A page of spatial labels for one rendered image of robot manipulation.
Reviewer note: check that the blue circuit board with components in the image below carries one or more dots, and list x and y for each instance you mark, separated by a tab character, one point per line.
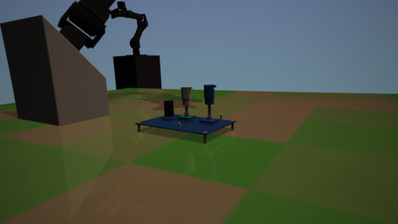
189	123

